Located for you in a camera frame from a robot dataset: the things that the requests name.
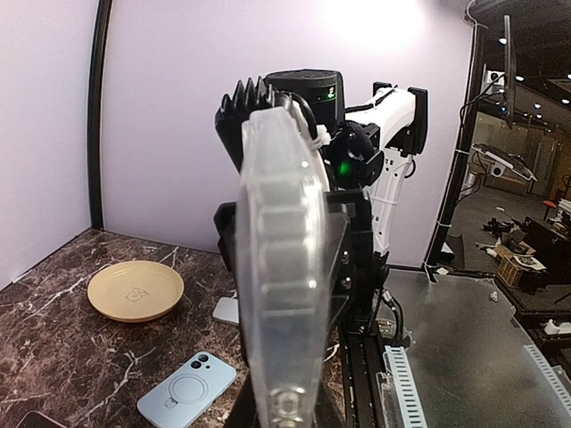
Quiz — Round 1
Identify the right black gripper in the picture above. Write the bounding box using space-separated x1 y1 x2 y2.
214 189 384 334

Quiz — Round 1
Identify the clear phone case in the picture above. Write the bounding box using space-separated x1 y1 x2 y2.
235 107 329 427

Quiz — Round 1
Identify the light blue phone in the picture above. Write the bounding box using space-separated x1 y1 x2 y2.
212 297 239 325

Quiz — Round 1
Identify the blue phone case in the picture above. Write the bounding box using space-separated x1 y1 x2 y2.
137 351 237 428

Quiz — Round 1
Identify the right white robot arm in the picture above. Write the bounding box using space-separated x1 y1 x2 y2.
214 70 428 334

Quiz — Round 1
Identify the yellow plate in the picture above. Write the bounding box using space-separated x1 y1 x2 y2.
87 260 185 324

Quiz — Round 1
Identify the black front rail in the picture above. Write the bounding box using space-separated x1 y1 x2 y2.
339 328 401 427

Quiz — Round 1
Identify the white cable duct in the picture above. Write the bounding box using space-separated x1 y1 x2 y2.
384 346 427 428

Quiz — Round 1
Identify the right black frame post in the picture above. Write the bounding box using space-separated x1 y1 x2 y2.
86 0 113 230

